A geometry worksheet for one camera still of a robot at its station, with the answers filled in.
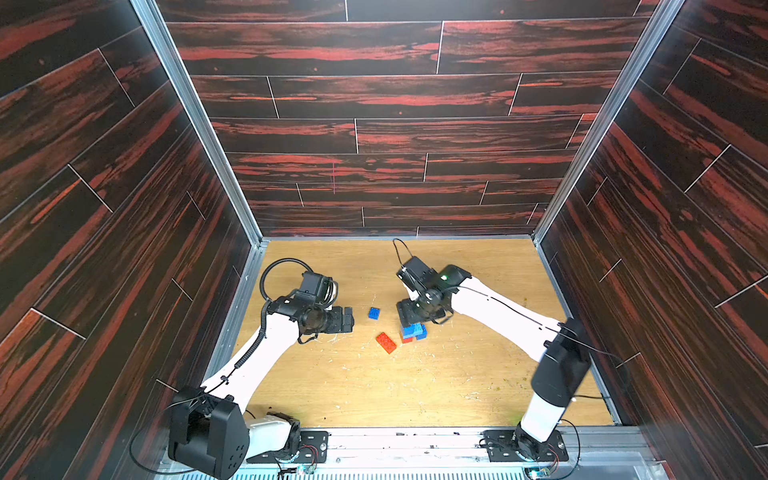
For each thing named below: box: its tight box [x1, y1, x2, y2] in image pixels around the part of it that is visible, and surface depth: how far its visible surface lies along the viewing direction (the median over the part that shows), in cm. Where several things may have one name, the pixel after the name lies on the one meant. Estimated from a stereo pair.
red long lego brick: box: [376, 332, 397, 355], surface depth 93 cm
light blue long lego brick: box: [403, 322, 424, 339], surface depth 90 cm
